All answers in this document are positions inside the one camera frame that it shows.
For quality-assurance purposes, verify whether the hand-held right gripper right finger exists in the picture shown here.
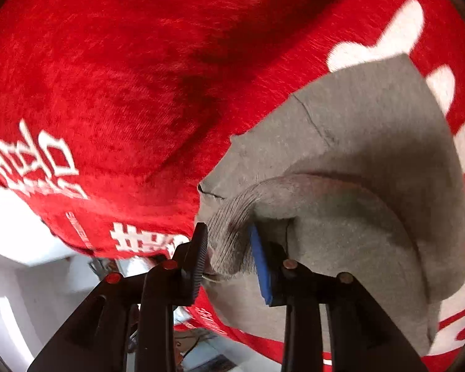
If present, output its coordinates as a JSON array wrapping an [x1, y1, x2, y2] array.
[[249, 225, 429, 372]]

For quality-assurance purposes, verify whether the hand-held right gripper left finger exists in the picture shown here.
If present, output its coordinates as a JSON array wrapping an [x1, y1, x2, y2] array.
[[27, 223, 209, 372]]

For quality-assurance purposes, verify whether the grey sweater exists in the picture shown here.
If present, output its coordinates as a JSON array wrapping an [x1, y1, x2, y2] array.
[[197, 53, 465, 357]]

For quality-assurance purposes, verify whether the red printed blanket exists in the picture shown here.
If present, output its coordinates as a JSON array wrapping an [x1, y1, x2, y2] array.
[[0, 0, 465, 372]]

